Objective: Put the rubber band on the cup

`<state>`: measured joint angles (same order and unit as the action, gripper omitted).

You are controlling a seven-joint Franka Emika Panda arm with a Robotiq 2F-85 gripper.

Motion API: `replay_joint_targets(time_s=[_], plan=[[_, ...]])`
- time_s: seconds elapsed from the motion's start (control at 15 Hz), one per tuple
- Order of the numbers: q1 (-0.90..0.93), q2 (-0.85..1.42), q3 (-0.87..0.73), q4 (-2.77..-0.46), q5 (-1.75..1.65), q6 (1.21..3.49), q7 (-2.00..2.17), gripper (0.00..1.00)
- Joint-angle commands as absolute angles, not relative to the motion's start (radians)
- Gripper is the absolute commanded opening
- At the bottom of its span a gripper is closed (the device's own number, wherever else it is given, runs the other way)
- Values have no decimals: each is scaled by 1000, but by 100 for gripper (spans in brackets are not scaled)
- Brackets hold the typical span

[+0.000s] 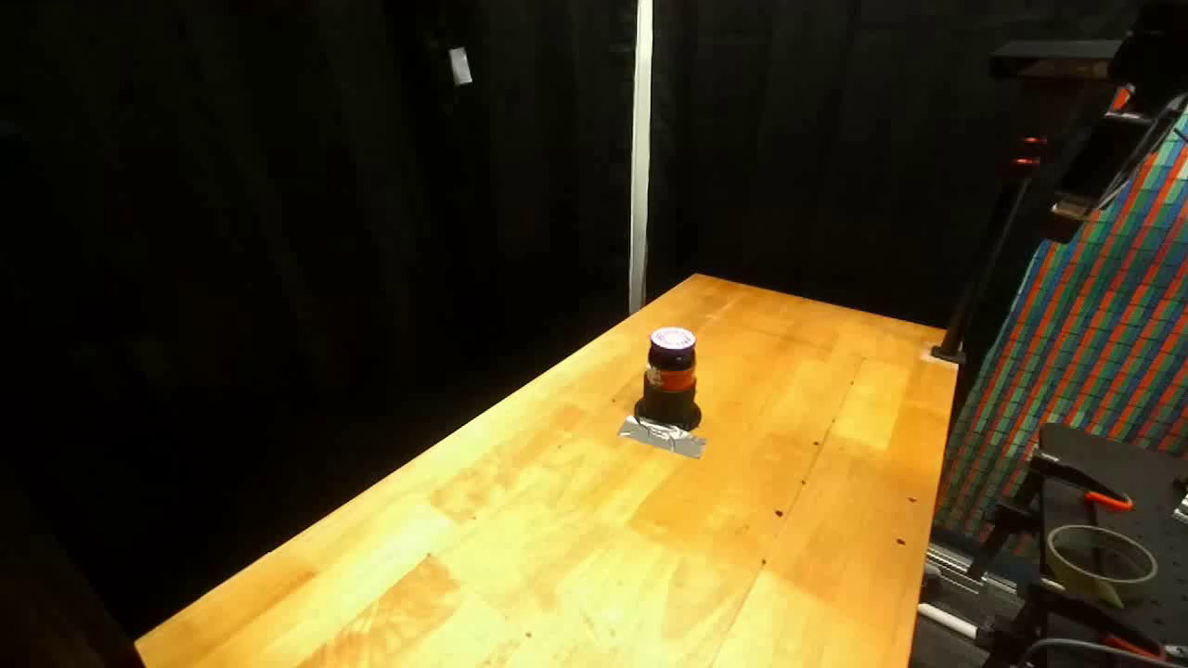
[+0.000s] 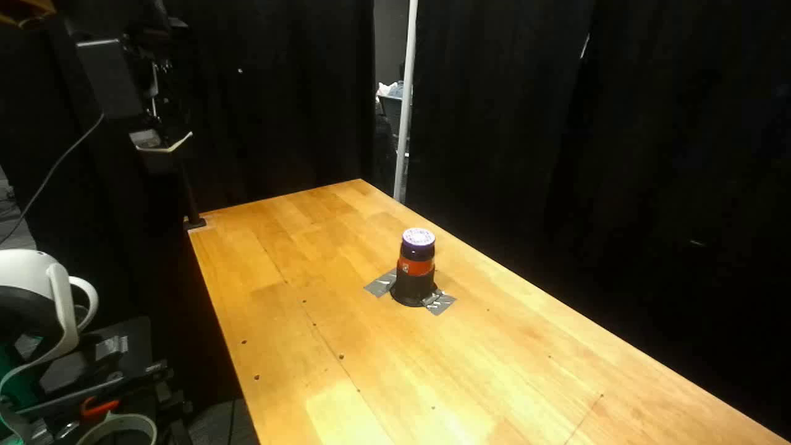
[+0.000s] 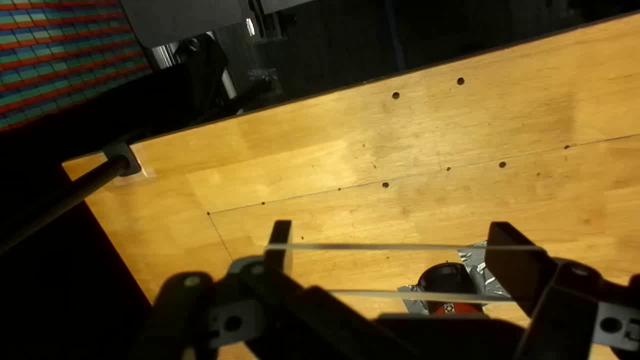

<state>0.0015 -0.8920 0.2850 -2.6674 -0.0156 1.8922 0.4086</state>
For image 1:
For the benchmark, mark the small white tag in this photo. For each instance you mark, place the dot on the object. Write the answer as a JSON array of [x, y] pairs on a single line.
[[457, 64]]

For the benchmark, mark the black shelf plate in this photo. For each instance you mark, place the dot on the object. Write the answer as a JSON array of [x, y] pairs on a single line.
[[1060, 52]]

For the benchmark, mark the black perforated board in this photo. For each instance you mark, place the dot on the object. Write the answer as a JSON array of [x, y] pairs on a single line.
[[1144, 475]]

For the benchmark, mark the roll of tape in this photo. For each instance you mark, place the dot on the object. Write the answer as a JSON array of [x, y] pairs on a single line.
[[1076, 573]]

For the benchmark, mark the colourful patterned panel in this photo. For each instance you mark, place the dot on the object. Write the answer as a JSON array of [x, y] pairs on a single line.
[[1088, 320]]

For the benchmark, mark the silver metal rail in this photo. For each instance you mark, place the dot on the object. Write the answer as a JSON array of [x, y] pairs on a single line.
[[959, 573]]

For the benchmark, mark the black curtain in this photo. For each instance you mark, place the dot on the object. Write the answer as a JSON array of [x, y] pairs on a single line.
[[247, 247]]

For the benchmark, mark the black slanted stand pole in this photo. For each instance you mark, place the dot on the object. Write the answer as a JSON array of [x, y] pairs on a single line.
[[989, 266]]

